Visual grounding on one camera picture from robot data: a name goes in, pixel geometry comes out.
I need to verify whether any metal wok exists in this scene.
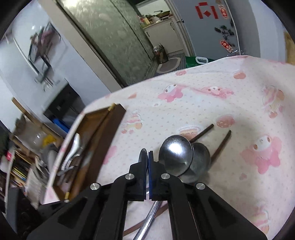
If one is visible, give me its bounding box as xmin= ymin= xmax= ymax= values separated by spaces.
xmin=153 ymin=10 xmax=171 ymax=18

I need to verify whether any brown wooden tray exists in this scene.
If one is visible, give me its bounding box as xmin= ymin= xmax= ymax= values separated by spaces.
xmin=53 ymin=103 xmax=127 ymax=202

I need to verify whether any wooden rack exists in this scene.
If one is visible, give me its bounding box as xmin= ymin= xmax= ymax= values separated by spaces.
xmin=9 ymin=97 xmax=66 ymax=150

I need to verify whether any metal fork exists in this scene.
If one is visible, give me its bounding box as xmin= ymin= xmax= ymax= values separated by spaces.
xmin=56 ymin=148 xmax=87 ymax=177

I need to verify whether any white ceramic spoon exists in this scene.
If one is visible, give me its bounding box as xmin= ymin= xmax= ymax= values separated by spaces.
xmin=61 ymin=133 xmax=81 ymax=169

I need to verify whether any blue towel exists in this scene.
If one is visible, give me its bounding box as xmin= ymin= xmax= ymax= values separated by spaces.
xmin=52 ymin=119 xmax=70 ymax=133

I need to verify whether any black vanity cabinet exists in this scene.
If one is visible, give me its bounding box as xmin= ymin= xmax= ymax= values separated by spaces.
xmin=44 ymin=83 xmax=87 ymax=125

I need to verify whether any patterned glass sliding door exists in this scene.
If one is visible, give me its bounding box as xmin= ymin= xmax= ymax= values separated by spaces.
xmin=55 ymin=0 xmax=157 ymax=88

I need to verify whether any grey refrigerator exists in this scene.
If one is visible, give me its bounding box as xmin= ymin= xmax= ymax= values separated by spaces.
xmin=166 ymin=0 xmax=263 ymax=58

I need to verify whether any oval floor mat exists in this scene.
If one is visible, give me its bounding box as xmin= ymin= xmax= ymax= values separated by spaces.
xmin=157 ymin=56 xmax=181 ymax=74

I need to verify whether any black wire basket shelf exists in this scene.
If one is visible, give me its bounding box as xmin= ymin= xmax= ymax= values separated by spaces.
xmin=28 ymin=22 xmax=63 ymax=63

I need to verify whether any white kitchen cabinet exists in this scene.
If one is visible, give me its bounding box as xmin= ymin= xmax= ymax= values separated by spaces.
xmin=143 ymin=18 xmax=185 ymax=54

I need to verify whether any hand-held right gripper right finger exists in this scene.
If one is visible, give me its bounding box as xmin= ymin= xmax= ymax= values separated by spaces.
xmin=149 ymin=151 xmax=269 ymax=240

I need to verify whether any black waste bin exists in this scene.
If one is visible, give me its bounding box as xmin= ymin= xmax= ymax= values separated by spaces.
xmin=153 ymin=44 xmax=169 ymax=64

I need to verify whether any cluster of condiment bottles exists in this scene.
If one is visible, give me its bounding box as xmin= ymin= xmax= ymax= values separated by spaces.
xmin=138 ymin=15 xmax=152 ymax=26

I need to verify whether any green bag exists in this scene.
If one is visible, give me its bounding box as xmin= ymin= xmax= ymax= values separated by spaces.
xmin=185 ymin=56 xmax=216 ymax=68

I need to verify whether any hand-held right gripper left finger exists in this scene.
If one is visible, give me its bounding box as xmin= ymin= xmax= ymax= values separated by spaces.
xmin=26 ymin=162 xmax=147 ymax=240

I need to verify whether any red fridge sticker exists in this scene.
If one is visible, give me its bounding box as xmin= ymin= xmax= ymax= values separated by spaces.
xmin=195 ymin=2 xmax=219 ymax=19

